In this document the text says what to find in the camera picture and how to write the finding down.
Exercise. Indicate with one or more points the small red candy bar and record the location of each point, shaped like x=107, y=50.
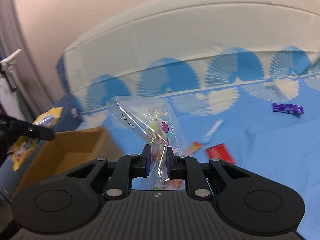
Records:
x=195, y=147

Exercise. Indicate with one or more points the red snack packet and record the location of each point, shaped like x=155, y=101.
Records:
x=220, y=151

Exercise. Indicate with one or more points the grey curtain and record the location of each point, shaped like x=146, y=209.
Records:
x=29, y=80

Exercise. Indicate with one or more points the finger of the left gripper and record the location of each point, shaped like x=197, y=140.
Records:
x=25, y=129

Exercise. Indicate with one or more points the purple chocolate bar wrapper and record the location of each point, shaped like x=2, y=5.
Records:
x=287, y=109

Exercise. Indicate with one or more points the white phone holder clamp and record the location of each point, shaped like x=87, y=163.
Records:
x=7, y=69

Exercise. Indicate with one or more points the light blue snack stick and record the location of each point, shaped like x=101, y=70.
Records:
x=208, y=136

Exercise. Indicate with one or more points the blue fan-pattern sofa cover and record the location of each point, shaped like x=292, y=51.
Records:
x=213, y=60

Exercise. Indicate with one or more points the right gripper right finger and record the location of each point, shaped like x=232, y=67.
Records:
x=188, y=169

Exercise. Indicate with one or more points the clear candy bag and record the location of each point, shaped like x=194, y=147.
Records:
x=154, y=121

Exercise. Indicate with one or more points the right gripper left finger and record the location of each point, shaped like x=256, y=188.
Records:
x=122, y=172

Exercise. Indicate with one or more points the brown cardboard box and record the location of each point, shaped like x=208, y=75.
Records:
x=69, y=150

